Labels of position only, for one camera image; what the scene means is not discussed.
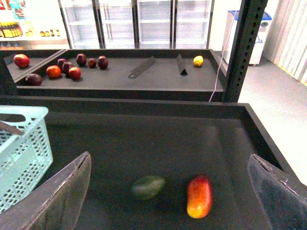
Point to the finger of the brown left gripper curved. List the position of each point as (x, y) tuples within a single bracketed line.
[(10, 128)]

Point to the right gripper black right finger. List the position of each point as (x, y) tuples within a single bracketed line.
[(283, 198)]

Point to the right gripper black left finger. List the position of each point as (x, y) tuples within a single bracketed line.
[(54, 205)]

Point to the light blue plastic basket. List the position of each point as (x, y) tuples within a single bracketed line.
[(24, 159)]

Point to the red apple far left tray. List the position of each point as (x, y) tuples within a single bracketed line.
[(21, 60)]

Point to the red apple on shelf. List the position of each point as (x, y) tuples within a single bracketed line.
[(75, 73)]

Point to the dark purple fruit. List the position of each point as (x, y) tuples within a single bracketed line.
[(34, 79)]

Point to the orange fruit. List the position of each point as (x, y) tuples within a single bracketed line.
[(53, 72)]

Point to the red yellow mango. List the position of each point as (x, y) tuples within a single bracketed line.
[(199, 197)]

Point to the dark red plum left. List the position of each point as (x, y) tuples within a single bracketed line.
[(60, 62)]

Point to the dark red fruit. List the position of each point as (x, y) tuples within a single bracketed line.
[(66, 67)]

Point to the green avocado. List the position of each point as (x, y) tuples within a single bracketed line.
[(147, 187)]

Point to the black front display tray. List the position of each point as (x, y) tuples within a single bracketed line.
[(177, 141)]

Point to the black display tray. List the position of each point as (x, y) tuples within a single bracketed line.
[(161, 81), (177, 141)]

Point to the small dark red plum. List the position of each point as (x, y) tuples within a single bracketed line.
[(92, 63)]

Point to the dark red plum right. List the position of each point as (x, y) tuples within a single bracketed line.
[(102, 62)]

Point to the glass door refrigerator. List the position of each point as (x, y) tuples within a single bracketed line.
[(137, 24)]

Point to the flat black divider strip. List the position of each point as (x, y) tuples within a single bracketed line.
[(142, 67)]

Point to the black rear display tray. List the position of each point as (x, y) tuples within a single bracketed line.
[(161, 81)]

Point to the black triangular divider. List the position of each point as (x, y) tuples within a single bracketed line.
[(181, 65)]

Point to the yellow lemon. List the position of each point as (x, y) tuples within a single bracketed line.
[(198, 61)]

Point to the black perforated rack post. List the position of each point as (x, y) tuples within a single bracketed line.
[(249, 19)]

